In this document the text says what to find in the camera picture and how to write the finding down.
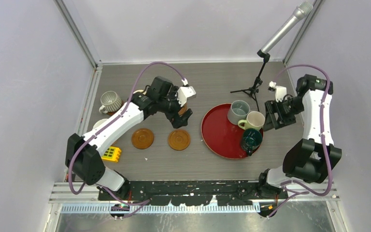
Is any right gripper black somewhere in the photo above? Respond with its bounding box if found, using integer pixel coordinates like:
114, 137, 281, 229
263, 96, 304, 132

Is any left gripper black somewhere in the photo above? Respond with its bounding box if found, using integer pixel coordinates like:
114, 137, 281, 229
157, 87, 191, 128

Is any brown ringed wooden coaster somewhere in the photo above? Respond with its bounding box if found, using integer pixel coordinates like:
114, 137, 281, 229
131, 128, 154, 149
178, 104, 188, 116
168, 129, 191, 151

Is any dark teal cup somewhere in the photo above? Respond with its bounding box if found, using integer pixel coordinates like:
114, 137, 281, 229
240, 129, 263, 156

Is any red round tray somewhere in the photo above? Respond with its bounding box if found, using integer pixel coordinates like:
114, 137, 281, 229
201, 103, 264, 160

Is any small dark wooden coaster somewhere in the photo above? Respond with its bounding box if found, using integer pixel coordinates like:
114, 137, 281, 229
107, 111, 116, 116

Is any grey striped ribbed cup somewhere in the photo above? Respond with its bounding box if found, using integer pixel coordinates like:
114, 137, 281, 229
99, 91, 123, 114

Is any white cup red outside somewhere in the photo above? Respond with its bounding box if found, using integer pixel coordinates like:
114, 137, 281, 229
92, 118, 108, 130

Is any large cream mug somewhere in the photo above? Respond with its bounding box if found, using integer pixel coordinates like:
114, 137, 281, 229
133, 89, 146, 94

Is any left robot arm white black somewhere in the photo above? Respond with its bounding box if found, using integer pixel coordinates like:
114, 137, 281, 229
65, 76, 196, 200

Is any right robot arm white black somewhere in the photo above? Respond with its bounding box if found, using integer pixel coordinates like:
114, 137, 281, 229
256, 74, 342, 199

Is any light green cup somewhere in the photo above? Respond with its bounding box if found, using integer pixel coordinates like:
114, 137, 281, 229
237, 111, 266, 131

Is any grey blue cup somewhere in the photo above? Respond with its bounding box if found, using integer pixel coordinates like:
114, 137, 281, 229
227, 100, 250, 125

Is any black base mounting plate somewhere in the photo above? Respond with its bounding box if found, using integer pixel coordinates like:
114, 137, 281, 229
112, 180, 287, 206

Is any yellow toy block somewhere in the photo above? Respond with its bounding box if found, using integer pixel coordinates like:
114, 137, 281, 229
101, 146, 122, 163

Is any silver microphone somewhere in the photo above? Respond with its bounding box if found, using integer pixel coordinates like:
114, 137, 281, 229
257, 1, 313, 58

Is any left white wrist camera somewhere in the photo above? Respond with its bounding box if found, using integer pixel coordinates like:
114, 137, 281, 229
177, 79, 197, 107

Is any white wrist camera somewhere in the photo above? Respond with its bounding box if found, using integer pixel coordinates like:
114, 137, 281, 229
268, 81, 287, 102
177, 79, 197, 107

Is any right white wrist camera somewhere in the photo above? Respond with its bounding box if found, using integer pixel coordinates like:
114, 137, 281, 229
268, 81, 287, 102

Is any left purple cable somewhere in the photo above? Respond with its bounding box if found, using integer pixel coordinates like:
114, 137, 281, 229
68, 61, 189, 219

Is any aluminium front rail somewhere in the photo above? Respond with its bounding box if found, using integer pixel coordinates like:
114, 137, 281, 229
48, 182, 341, 203

